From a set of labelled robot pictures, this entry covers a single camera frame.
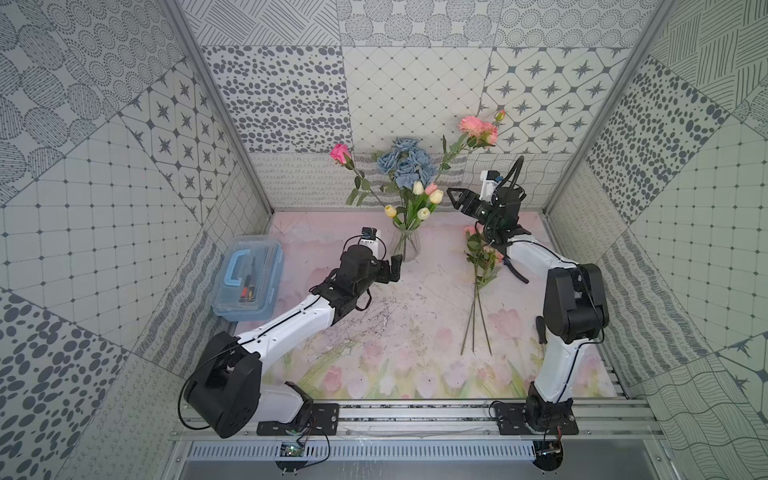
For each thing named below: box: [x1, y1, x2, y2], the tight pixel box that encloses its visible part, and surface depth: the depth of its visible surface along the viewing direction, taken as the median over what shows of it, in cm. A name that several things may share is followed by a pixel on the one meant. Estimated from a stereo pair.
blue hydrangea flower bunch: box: [377, 137, 438, 189], surface depth 88 cm
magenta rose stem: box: [330, 144, 386, 209], surface depth 82 cm
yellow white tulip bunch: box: [384, 180, 444, 231], surface depth 90 cm
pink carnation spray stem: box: [434, 109, 506, 183], surface depth 90 cm
